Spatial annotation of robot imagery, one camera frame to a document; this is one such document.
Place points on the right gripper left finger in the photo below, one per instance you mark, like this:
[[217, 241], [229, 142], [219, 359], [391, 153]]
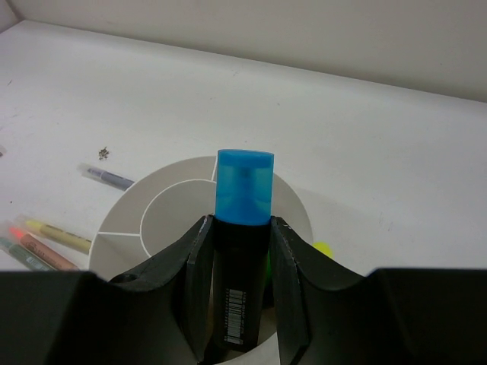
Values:
[[154, 313]]

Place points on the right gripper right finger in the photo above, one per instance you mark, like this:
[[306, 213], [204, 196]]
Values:
[[328, 314]]

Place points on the dark pen in clear sleeve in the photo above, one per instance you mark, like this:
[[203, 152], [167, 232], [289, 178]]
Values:
[[105, 177]]

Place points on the green grey marker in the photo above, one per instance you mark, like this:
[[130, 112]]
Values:
[[25, 257]]

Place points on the white round divided organizer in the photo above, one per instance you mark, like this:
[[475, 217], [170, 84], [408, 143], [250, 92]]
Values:
[[158, 209]]

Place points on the yellow cap black highlighter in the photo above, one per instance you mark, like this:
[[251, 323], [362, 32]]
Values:
[[324, 248]]

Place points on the orange tip brown marker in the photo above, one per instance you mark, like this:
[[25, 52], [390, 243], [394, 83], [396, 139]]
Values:
[[48, 255]]

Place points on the green cap black highlighter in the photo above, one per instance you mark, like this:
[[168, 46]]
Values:
[[268, 298]]

